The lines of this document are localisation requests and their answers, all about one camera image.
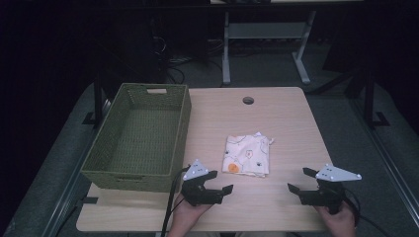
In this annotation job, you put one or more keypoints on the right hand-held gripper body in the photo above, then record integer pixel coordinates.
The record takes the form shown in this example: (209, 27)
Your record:
(329, 196)

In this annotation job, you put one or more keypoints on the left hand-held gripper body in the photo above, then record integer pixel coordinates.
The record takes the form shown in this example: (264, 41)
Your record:
(194, 194)

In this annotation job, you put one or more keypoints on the person's left hand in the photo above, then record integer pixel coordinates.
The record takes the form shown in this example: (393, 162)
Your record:
(187, 217)

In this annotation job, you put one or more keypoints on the person's right hand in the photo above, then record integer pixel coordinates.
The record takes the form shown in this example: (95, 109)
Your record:
(341, 223)

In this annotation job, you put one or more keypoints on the folded cream patterned cloth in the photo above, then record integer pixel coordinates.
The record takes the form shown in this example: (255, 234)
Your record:
(246, 154)

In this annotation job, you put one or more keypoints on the green woven basket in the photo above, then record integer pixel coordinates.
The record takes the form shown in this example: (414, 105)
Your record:
(145, 141)

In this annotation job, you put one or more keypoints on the black metal stand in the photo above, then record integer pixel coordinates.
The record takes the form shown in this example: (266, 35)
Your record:
(369, 98)
(98, 98)

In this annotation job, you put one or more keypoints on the black tape strip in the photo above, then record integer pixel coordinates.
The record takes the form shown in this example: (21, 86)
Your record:
(89, 200)

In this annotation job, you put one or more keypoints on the aluminium rail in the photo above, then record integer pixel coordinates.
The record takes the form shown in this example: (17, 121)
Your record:
(70, 187)
(385, 154)

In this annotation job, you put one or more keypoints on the white metal desk frame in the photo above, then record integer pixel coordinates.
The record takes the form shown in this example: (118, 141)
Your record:
(263, 30)

